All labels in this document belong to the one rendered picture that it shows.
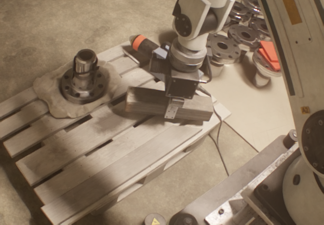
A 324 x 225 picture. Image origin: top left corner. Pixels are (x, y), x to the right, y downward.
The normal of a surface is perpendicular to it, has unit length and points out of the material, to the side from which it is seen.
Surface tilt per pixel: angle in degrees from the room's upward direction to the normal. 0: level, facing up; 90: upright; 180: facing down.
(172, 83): 90
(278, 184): 0
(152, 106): 90
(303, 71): 90
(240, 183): 0
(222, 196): 0
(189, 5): 90
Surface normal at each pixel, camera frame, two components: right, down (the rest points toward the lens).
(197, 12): -0.78, 0.33
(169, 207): 0.23, -0.64
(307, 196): -0.90, 0.14
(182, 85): 0.04, 0.76
